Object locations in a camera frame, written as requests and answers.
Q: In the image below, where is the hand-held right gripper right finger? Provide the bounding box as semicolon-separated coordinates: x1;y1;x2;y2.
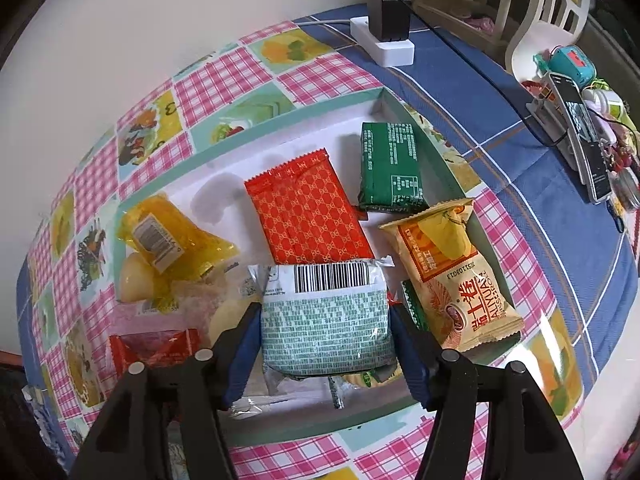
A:
390;305;586;480

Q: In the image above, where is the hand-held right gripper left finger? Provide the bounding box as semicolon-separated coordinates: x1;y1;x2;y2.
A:
67;302;263;480

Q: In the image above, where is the clear-wrapped round yellow cake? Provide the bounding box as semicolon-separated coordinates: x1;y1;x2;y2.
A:
209;297;253;346

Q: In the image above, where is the green white cartoon packet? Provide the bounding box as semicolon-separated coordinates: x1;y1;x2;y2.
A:
350;280;433;391

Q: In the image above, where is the shiny red snack packet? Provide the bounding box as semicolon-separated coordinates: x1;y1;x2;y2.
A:
109;329;202;376

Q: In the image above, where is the silver teal snack packet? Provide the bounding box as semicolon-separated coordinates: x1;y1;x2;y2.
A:
260;257;397;397

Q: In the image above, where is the yellow orange snack packet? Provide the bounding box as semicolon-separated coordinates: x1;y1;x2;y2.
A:
379;199;525;353

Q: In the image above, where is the pink snack packet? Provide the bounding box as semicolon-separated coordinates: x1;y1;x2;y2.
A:
107;305;186;336

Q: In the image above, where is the yellow jelly packet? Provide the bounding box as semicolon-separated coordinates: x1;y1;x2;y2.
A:
116;192;240;281

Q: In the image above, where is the red patterned snack packet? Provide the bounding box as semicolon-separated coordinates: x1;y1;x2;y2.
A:
244;147;376;266

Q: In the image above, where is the green snack packet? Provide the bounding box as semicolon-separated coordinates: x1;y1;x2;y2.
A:
357;121;430;212

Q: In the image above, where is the white box with teal rim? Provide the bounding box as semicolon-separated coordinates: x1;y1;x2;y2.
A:
107;87;532;448

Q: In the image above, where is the crumpled blue white wrapper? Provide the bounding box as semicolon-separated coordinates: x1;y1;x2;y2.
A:
22;385;61;441

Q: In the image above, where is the white phone stand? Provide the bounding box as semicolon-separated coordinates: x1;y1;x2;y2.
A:
525;92;591;171

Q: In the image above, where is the smartphone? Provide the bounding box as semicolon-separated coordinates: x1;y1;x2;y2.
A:
549;72;613;205

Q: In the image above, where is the pile of small trinkets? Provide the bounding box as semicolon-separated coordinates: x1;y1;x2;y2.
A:
590;77;640;221

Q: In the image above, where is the white power strip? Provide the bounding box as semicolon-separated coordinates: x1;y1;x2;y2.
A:
349;14;417;68

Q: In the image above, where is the teal toy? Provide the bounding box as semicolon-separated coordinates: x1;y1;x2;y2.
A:
547;45;596;86

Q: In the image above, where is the white plastic chair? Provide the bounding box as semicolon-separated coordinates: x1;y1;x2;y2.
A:
505;0;596;78

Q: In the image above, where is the black power adapter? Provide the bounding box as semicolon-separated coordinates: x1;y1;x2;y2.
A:
366;0;413;43

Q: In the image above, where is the beige shelf rack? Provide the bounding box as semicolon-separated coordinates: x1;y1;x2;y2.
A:
415;0;521;56

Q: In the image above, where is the black cable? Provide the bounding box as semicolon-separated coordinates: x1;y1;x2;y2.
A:
400;0;571;148

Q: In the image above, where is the white cable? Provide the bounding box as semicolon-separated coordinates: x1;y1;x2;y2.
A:
295;16;353;28

